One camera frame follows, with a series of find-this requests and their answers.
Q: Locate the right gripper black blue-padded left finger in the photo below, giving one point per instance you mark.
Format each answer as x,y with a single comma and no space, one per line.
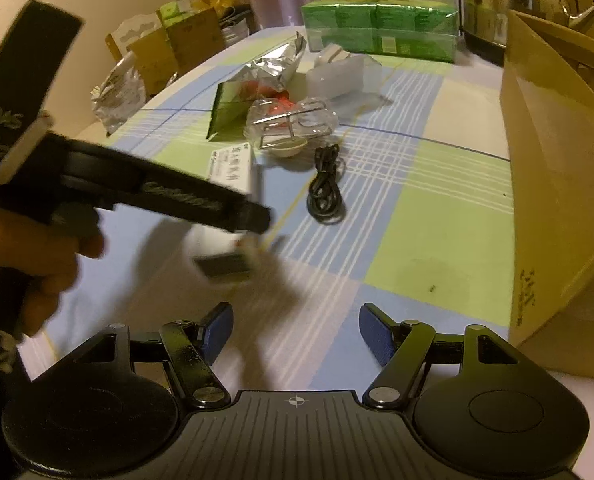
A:
191,349

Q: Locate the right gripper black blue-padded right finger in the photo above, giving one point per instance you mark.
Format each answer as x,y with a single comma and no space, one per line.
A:
399,348

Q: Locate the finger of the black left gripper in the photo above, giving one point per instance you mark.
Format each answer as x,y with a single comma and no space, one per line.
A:
226,268
103,177

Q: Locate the long white green medicine box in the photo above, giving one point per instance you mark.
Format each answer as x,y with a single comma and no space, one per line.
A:
234,167

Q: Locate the person's left hand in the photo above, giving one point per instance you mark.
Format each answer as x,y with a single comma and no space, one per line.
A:
47,255

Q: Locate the crumpled silver bag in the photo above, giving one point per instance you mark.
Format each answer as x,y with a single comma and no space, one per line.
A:
119,96

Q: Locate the silver green foil bag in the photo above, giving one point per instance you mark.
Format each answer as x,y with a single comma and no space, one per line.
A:
261,78

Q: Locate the brown cardboard box on chair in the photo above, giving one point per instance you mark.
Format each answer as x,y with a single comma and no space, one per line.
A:
173,51

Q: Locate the white wooden chair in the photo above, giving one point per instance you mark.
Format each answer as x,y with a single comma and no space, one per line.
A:
142,34

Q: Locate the checkered tablecloth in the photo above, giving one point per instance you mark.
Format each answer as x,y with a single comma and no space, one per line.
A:
420,222

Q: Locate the green boxes in background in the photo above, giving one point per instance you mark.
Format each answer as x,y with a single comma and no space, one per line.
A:
175,11

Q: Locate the red small item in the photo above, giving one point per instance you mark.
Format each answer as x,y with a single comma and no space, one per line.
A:
268,102

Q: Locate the yellow plastic bag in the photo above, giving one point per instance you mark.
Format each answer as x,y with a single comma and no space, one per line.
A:
223,8

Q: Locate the clear plastic packaging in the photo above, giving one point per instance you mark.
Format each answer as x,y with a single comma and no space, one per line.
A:
338,73

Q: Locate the large brown cardboard box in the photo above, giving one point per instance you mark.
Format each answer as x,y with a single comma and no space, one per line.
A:
547,100

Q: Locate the green tissue pack stack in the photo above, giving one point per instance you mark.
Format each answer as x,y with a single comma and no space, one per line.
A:
425,29

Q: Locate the stainless steel kettle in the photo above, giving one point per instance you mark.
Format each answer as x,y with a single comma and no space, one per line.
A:
483,23

